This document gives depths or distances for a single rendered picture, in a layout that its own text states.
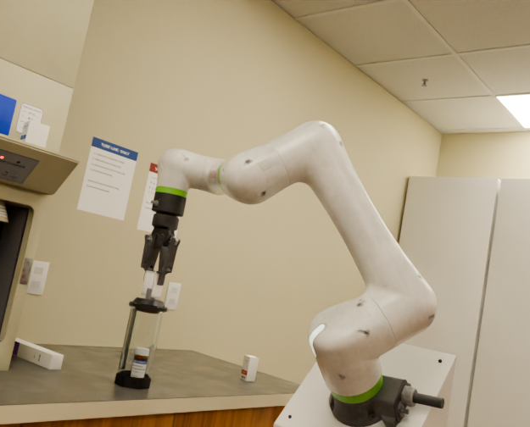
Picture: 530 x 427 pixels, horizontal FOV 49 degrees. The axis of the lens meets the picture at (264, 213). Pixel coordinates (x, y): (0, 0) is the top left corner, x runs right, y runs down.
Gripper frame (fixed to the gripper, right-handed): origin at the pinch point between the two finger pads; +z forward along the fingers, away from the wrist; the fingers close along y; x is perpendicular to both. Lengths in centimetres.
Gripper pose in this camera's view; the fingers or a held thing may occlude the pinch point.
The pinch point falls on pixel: (153, 285)
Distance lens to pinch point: 170.3
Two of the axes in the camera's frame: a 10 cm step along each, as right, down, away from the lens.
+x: 6.3, 2.1, 7.5
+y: 7.5, 0.6, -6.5
